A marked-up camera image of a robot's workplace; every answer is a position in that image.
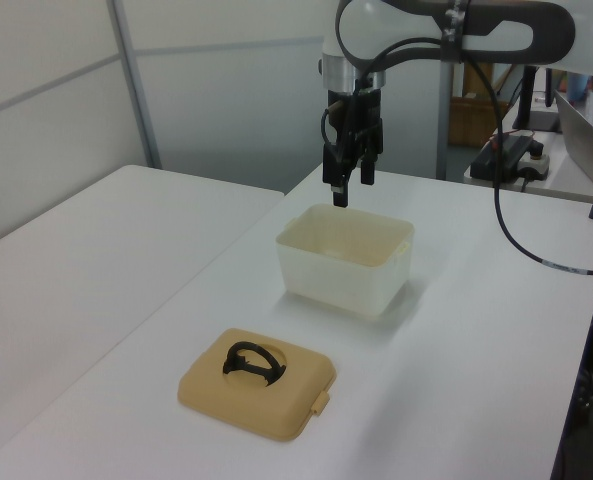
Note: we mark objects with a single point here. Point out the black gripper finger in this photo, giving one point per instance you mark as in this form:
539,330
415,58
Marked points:
368,167
338,165

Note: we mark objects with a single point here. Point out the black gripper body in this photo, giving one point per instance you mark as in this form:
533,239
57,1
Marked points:
363,112

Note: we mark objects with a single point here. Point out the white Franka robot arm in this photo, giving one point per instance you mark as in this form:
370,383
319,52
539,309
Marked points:
366,25

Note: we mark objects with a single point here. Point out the white plastic tool case box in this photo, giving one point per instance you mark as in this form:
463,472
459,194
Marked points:
336,285

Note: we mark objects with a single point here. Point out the wooden crate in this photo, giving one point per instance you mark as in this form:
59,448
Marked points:
468,122

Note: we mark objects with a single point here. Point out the black power unit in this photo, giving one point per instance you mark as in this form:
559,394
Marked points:
501,157

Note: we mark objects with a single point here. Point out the black monitor stand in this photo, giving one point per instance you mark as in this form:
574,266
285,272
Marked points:
528,107

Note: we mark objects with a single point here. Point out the grey emergency stop button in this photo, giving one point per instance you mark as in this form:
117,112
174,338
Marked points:
536,162

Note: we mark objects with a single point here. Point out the silver laptop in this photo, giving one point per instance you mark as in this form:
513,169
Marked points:
578,142

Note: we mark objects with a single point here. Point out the blue bottle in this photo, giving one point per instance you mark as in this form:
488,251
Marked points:
577,90

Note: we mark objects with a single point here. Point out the grey partition frame post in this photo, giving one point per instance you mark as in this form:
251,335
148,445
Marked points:
442,125

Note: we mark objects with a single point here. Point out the grey partition corner post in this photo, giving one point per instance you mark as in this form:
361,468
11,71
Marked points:
135,85

